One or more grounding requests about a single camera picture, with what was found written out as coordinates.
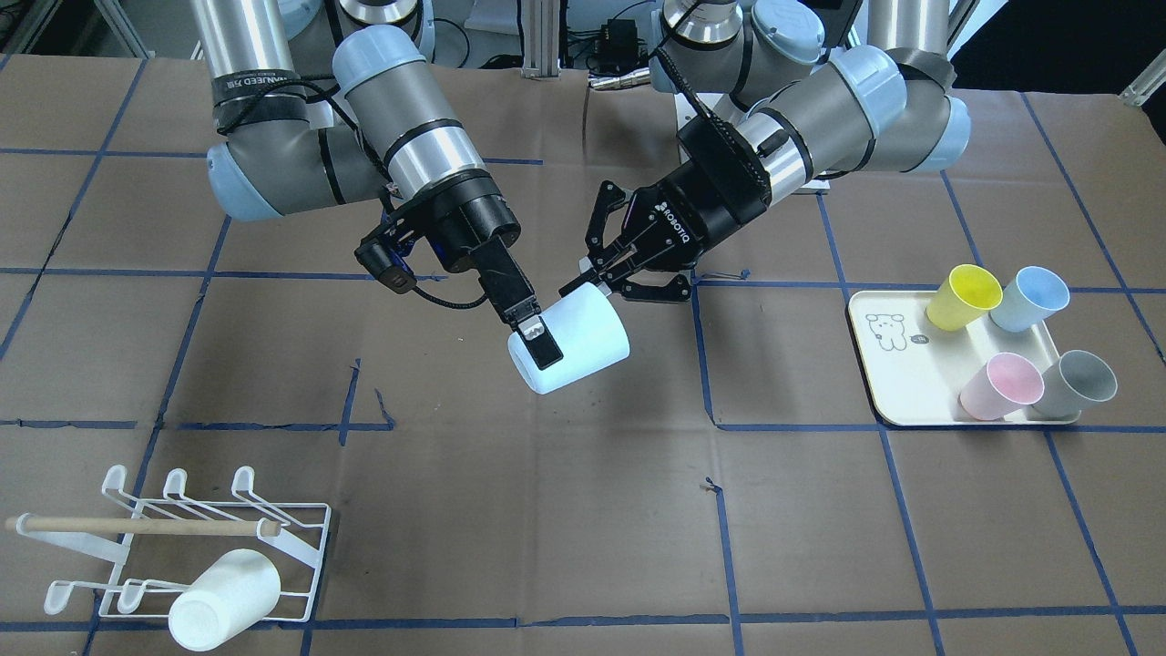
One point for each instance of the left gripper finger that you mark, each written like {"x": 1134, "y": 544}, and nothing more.
{"x": 677, "y": 290}
{"x": 619, "y": 242}

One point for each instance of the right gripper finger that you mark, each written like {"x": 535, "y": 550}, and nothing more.
{"x": 507, "y": 288}
{"x": 536, "y": 339}

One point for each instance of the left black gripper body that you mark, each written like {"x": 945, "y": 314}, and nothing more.
{"x": 694, "y": 216}

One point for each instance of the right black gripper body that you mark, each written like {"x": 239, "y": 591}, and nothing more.
{"x": 480, "y": 221}

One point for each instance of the light blue cup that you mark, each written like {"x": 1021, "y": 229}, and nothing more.
{"x": 1035, "y": 294}
{"x": 588, "y": 332}

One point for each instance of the cream white plastic cup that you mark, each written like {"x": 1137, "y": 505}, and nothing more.
{"x": 238, "y": 590}

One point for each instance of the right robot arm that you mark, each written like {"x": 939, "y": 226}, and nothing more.
{"x": 326, "y": 103}

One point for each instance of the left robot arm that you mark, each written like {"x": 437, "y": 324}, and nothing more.
{"x": 775, "y": 107}

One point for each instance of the yellow plastic cup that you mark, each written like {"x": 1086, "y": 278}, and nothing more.
{"x": 968, "y": 292}

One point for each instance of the pink plastic cup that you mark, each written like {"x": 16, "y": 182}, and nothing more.
{"x": 1007, "y": 382}

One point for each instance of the grey plastic cup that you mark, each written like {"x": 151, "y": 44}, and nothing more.
{"x": 1076, "y": 381}

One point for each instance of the black power adapter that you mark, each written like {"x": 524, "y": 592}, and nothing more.
{"x": 618, "y": 38}

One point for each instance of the cream plastic tray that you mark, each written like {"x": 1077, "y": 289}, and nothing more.
{"x": 915, "y": 371}

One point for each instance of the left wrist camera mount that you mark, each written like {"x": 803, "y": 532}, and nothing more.
{"x": 729, "y": 161}

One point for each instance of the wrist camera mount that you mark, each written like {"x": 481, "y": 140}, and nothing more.
{"x": 381, "y": 255}
{"x": 729, "y": 161}

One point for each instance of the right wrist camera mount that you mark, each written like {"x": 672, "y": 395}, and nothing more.
{"x": 381, "y": 255}

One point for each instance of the aluminium frame post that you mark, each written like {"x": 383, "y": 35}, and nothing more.
{"x": 541, "y": 34}

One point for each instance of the white wire cup rack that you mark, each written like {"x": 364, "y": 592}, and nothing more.
{"x": 155, "y": 546}

